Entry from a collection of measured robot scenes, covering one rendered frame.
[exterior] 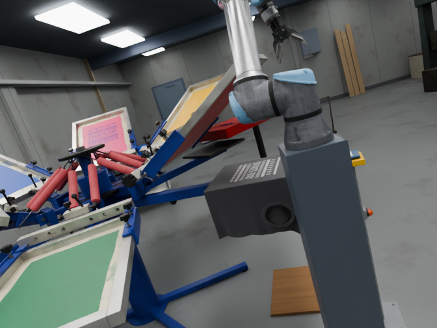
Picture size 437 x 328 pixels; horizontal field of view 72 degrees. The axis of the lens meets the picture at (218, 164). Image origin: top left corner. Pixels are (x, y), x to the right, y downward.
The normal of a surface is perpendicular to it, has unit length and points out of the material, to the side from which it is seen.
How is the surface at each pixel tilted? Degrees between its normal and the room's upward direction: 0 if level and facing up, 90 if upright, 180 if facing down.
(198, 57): 90
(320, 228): 90
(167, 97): 90
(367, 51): 90
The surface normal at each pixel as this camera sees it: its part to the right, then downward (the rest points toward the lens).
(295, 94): -0.30, 0.32
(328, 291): -0.05, 0.25
